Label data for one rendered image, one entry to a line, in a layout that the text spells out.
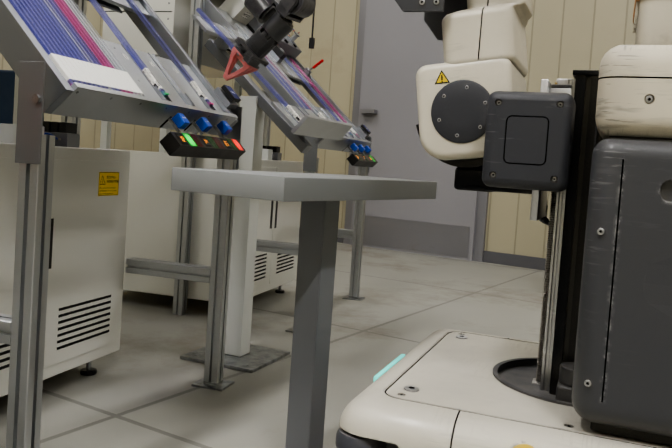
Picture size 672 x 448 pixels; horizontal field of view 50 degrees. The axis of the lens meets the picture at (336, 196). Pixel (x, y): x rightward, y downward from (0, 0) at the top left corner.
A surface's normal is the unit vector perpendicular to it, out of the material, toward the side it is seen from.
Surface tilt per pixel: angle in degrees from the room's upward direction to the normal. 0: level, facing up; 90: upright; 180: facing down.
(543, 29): 90
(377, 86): 90
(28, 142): 90
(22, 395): 90
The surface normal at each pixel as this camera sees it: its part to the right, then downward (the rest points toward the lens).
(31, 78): -0.29, 0.03
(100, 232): 0.95, 0.08
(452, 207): -0.51, 0.00
